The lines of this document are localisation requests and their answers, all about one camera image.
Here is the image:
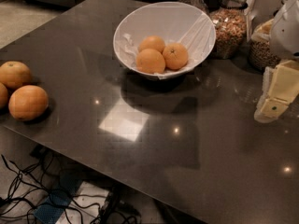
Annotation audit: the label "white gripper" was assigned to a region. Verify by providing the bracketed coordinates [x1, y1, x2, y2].
[254, 0, 299, 123]

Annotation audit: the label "orange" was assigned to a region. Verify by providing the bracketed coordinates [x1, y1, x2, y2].
[0, 83, 8, 109]
[138, 35, 165, 52]
[163, 43, 189, 70]
[0, 61, 33, 90]
[8, 85, 49, 121]
[135, 49, 165, 74]

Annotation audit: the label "white bowl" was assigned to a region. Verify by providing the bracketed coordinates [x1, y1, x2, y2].
[112, 1, 217, 80]

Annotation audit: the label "round jar of cereal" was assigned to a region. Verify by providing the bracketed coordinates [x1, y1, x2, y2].
[249, 20, 280, 71]

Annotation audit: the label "glass jar of nuts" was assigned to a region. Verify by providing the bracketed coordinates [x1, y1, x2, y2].
[210, 0, 248, 59]

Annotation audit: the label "orange on table front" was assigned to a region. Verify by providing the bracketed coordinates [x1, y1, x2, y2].
[8, 85, 49, 121]

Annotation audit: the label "blue box on floor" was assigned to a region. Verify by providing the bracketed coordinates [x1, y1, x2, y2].
[34, 174, 82, 224]

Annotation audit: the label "orange on table back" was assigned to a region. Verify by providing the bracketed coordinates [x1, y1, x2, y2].
[0, 61, 33, 90]

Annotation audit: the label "black cables on floor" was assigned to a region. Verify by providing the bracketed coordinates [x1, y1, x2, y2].
[0, 147, 141, 224]

